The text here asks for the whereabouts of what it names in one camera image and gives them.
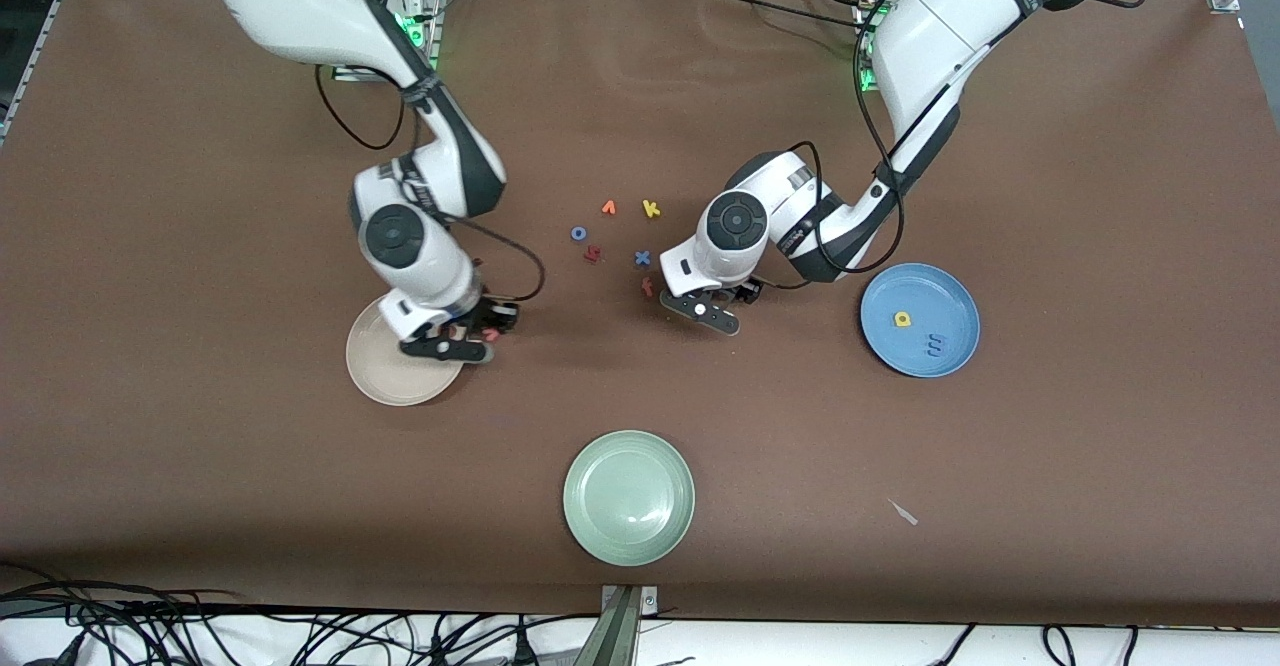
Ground tangled black cables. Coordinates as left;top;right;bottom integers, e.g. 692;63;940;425
0;561;601;666

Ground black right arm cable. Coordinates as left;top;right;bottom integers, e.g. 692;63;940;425
315;64;547;305

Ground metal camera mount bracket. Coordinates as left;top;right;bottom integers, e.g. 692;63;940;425
575;584;659;666

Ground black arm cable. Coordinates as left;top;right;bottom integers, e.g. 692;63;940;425
755;0;1149;292
315;64;547;305

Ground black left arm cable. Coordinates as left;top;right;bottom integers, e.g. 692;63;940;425
755;0;1149;292

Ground green round plate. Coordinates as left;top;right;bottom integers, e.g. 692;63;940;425
562;430;696;567

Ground blue round plate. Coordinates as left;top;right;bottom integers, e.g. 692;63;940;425
859;262;981;378

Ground beige round plate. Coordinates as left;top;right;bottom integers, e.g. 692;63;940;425
345;296;466;407

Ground brown table cover sheet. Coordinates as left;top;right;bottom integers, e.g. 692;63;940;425
0;0;1280;629

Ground black cable across table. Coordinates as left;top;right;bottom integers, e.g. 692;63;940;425
690;0;873;29

